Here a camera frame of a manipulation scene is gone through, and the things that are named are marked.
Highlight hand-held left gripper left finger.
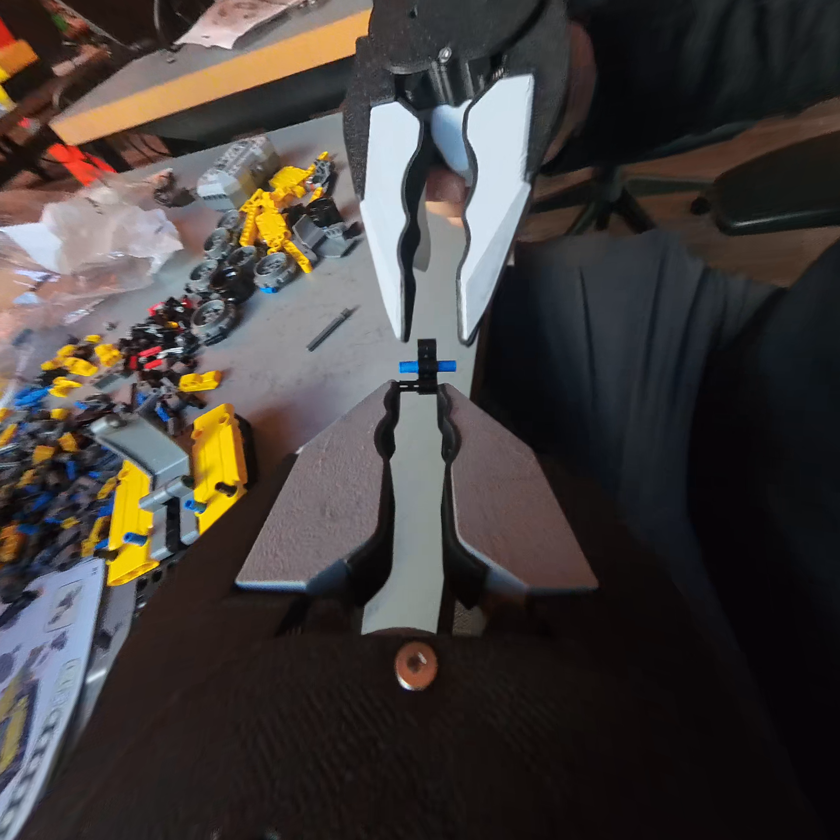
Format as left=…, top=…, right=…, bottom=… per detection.
left=235, top=382, right=398, bottom=595

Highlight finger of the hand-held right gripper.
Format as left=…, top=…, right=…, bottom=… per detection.
left=359, top=100, right=425, bottom=343
left=455, top=72, right=537, bottom=347

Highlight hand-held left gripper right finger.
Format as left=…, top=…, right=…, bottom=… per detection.
left=438, top=384, right=599, bottom=608

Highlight yellow toy brick vehicle model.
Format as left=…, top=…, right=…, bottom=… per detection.
left=80, top=402, right=258, bottom=593

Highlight grey axle rod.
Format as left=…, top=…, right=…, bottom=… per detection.
left=306, top=306, right=359, bottom=354

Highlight black connector brick piece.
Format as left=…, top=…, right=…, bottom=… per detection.
left=392, top=338, right=443, bottom=396

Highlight pile of small brick parts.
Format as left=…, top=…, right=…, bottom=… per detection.
left=0, top=294, right=225, bottom=593

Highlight person's right forearm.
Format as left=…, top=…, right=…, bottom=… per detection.
left=563, top=0, right=840, bottom=173

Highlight grey desk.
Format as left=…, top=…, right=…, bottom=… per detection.
left=0, top=112, right=521, bottom=840

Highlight person's right hand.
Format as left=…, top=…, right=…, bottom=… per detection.
left=423, top=167, right=476, bottom=222

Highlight grey battery box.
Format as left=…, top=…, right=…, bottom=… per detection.
left=196, top=135, right=284, bottom=202

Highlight person's grey trouser legs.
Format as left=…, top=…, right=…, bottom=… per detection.
left=478, top=228, right=783, bottom=658

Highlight beige table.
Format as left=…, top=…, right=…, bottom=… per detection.
left=48, top=5, right=376, bottom=150

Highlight white paper sheet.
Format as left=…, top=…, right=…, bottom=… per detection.
left=172, top=0, right=311, bottom=51

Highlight black office chair with armrest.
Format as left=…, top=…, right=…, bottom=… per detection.
left=691, top=130, right=840, bottom=238

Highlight clear plastic bag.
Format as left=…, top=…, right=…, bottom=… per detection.
left=0, top=182, right=186, bottom=311

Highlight white instruction booklet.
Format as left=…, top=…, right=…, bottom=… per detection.
left=0, top=556, right=110, bottom=840

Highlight black usb cable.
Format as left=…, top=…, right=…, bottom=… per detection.
left=151, top=168, right=199, bottom=209

